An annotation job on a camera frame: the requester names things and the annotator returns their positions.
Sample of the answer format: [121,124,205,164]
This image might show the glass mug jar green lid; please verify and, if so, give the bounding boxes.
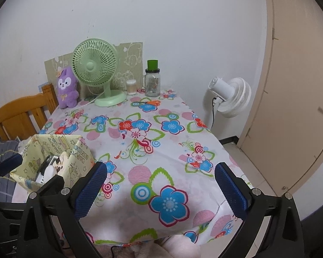
[141,60,161,98]

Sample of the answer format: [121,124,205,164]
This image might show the beige door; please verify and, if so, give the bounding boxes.
[237,0,323,194]

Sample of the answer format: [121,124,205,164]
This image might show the small black object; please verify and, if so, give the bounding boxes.
[40,154,56,168]

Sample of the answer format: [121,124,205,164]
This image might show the blue plaid blanket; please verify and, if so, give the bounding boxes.
[0,134,25,202]

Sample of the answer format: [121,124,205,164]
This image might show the yellow patterned storage box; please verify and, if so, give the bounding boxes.
[9,134,96,194]

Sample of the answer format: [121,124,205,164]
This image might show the wooden bed headboard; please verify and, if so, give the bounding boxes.
[0,83,59,141]

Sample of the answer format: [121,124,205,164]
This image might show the white standing fan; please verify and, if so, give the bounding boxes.
[203,77,252,119]

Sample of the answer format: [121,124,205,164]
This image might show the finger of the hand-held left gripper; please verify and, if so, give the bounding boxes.
[30,175,64,194]
[0,153,23,202]

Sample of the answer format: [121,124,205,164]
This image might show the white fan cable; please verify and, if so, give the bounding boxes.
[79,94,105,105]

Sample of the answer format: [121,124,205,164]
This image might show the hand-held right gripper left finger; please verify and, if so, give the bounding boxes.
[17,161,108,258]

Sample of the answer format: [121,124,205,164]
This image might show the cotton swab jar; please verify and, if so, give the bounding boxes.
[126,79,137,95]

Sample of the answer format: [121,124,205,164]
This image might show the beige patterned backing board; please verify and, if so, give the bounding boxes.
[44,42,143,97]

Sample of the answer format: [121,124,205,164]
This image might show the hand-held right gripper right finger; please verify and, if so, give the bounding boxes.
[214,163,304,258]

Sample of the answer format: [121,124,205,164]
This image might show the black fan cable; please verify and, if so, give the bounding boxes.
[210,97,218,129]

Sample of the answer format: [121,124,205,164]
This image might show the floral tablecloth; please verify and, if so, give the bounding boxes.
[12,87,255,248]

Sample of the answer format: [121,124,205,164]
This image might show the green desk fan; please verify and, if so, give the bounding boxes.
[71,38,127,107]

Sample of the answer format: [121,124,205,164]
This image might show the purple plush toy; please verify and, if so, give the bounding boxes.
[56,66,80,110]

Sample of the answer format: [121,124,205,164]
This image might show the pink fuzzy clothing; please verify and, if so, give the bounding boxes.
[135,235,202,258]

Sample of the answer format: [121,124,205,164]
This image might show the black cord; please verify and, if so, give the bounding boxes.
[110,244,135,258]

